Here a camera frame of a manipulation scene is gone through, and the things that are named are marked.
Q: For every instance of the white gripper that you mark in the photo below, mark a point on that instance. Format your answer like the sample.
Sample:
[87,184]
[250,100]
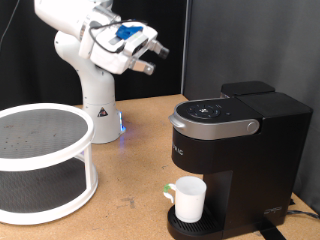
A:
[110,60]

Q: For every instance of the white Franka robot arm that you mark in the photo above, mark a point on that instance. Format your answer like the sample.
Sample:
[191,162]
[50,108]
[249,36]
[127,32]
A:
[96,90]

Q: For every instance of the black Keurig coffee machine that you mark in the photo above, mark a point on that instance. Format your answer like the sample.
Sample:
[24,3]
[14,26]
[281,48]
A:
[260,166]

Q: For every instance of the black backdrop curtain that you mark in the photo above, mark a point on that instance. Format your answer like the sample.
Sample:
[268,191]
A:
[26,73]

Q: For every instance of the white two-tier turntable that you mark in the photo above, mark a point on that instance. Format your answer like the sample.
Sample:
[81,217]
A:
[40,161]

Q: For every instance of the black drip tray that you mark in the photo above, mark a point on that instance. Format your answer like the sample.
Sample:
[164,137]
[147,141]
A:
[210,226]

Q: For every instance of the black tape strip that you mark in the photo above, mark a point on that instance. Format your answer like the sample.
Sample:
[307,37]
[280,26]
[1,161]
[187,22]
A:
[270,231]

